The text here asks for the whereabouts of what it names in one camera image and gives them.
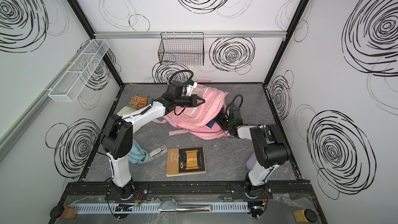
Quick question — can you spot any blue book yellow label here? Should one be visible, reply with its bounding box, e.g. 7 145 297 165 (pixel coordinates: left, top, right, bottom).
205 119 217 129

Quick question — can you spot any pink student backpack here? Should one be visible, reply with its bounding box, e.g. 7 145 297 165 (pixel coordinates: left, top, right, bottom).
153 84 229 140

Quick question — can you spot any brown and black book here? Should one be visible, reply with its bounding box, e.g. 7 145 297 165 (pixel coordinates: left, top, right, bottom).
166 146 206 177

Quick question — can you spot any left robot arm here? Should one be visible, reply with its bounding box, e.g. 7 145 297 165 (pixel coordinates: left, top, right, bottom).
101 80 205 200

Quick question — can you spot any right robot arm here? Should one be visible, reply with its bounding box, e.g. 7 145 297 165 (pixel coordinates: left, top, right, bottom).
215 105 291 198

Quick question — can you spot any orange green food packet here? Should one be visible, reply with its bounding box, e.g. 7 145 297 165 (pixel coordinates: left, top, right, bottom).
127 95 149 110

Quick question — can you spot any lilac glasses case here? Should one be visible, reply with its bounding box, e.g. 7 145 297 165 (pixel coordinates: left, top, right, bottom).
246 152 257 171

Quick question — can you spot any white green spout pouch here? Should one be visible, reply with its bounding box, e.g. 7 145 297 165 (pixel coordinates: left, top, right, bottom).
117 105 137 116

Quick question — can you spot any clear plastic packet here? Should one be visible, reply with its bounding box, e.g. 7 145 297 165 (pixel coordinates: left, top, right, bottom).
148 145 168 162

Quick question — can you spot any light blue pencil pouch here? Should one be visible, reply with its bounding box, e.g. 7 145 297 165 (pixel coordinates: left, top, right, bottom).
127 139 149 164

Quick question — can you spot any yellow black button box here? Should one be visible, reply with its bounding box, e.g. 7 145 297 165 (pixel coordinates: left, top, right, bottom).
293 208 318 223

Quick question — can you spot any brown black button box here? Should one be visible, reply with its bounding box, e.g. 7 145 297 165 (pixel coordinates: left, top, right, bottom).
50 205 79 219

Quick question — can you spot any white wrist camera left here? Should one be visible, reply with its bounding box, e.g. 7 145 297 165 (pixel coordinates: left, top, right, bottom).
185 80 198 96

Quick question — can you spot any black wire wall basket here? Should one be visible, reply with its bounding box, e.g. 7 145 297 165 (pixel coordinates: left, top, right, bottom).
158 32 205 66

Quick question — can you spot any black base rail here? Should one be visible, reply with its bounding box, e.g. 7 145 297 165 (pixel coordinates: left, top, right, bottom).
61 180 314 201

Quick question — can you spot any white mesh wall shelf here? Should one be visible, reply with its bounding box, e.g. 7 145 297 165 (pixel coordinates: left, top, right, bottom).
48 39 109 102

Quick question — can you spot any white slotted cable duct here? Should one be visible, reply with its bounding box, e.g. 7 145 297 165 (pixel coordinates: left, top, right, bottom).
70 201 249 215

